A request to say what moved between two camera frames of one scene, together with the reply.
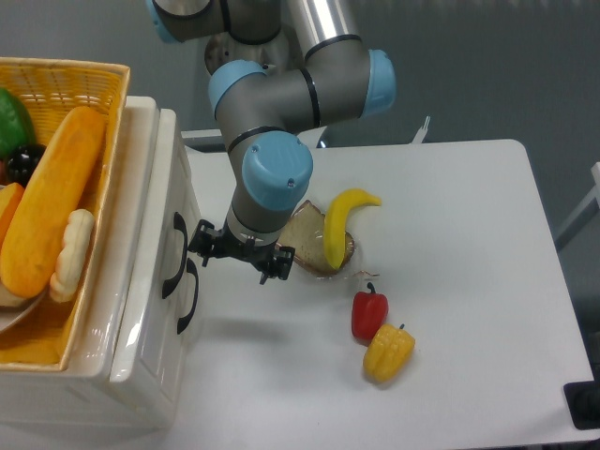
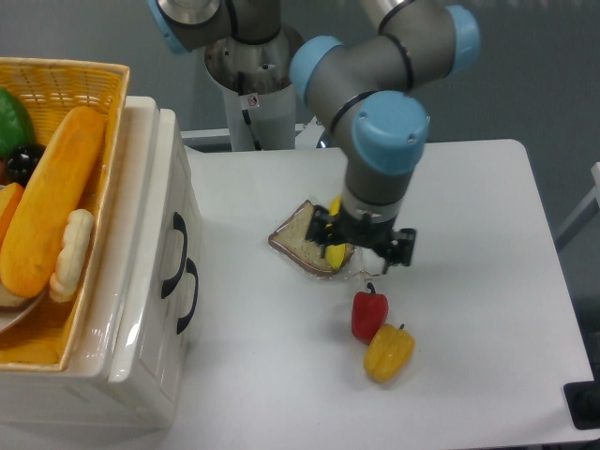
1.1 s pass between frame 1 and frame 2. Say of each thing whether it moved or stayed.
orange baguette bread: stayed
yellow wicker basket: stayed
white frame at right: stayed
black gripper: moved
